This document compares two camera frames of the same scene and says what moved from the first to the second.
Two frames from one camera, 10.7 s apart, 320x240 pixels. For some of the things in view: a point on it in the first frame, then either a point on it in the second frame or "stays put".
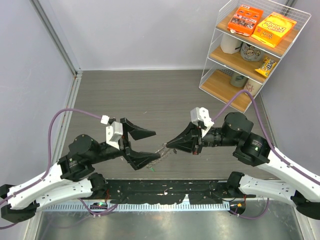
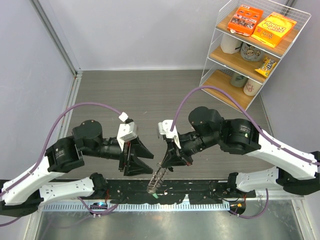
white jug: x=229 y=44 stays put
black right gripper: x=194 y=138 -> x=179 y=159
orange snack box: x=245 y=20 stays put
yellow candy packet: x=266 y=67 stays put
